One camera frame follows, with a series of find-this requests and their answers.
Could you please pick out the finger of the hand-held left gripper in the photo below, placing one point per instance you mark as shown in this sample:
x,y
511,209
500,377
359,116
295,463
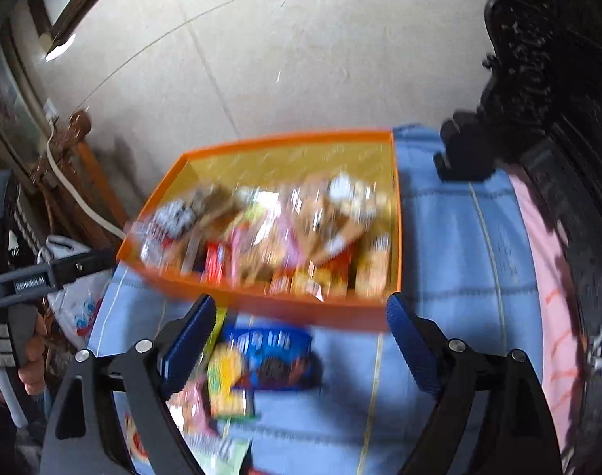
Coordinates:
x,y
83,264

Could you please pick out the small pink snack packet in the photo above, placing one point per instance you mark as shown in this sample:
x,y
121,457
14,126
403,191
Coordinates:
x,y
196,405

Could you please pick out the white plastic bag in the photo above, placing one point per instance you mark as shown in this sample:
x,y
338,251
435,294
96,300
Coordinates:
x,y
73,302

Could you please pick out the person's left hand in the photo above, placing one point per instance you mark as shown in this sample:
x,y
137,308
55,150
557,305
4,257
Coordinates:
x,y
33,361

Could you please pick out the red white snack packet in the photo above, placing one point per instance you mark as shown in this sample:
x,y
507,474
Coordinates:
x,y
216,262

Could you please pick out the pink packet of buns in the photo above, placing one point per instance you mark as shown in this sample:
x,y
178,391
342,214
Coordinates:
x,y
273,245

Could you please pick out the red yellow snack packet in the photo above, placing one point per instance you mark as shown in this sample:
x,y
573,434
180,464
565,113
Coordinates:
x,y
325,272

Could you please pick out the yellow biscuit packet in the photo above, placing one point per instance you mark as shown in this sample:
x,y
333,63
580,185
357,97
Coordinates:
x,y
375,264

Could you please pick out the blue cookie packet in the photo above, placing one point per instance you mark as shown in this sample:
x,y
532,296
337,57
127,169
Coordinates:
x,y
273,356

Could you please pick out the clear bag of white candies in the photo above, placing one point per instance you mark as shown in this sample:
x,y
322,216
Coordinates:
x,y
353,195

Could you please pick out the orange cardboard box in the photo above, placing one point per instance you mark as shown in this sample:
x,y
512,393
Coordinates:
x,y
281,302

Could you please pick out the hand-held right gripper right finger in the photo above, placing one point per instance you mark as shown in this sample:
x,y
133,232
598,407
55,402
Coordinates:
x,y
414,351

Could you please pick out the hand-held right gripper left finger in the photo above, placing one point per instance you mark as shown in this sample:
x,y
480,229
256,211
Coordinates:
x,y
189,346

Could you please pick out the black white patterned packet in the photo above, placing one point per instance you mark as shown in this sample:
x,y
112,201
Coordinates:
x,y
174,220

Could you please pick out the brown wooden chair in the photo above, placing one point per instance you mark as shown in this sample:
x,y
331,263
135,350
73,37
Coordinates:
x,y
78,158

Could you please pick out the light green snack packet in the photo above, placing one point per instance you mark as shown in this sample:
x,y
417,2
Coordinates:
x,y
226,455

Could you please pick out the white wall socket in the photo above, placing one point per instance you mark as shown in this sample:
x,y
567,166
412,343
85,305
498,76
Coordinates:
x,y
50,111

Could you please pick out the dark carved wooden furniture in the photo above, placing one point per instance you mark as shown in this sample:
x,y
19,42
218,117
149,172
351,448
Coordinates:
x,y
553,84

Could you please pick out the framed picture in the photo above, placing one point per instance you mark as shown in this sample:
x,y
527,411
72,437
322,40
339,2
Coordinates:
x,y
9,118

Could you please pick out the pink cloth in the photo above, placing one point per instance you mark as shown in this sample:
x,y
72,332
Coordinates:
x,y
548,282

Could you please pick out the yellow green snack packet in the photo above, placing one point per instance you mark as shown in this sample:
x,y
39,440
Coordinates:
x,y
226,381

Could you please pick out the clear bag of brown pastries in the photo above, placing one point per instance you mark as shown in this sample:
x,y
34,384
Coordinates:
x,y
325,230

